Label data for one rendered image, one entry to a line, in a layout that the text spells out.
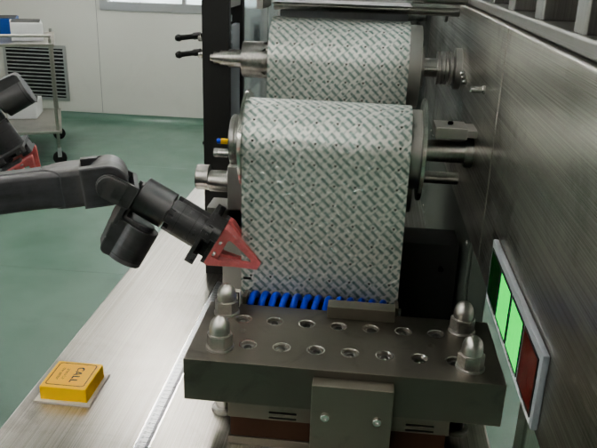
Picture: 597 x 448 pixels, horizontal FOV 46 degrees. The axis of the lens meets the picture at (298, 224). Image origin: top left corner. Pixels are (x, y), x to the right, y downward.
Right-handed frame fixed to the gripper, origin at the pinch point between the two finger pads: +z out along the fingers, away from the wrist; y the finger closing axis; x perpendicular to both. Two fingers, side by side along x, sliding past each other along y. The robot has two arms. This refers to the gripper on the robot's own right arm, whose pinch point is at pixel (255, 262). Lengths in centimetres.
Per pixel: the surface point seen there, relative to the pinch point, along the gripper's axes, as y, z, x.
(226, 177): -8.1, -10.3, 6.2
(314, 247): 0.2, 6.1, 7.0
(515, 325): 36.2, 20.6, 24.7
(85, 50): -555, -202, -159
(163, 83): -556, -124, -147
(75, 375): 10.3, -14.0, -25.7
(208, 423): 15.2, 5.5, -17.6
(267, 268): 0.3, 2.1, 0.3
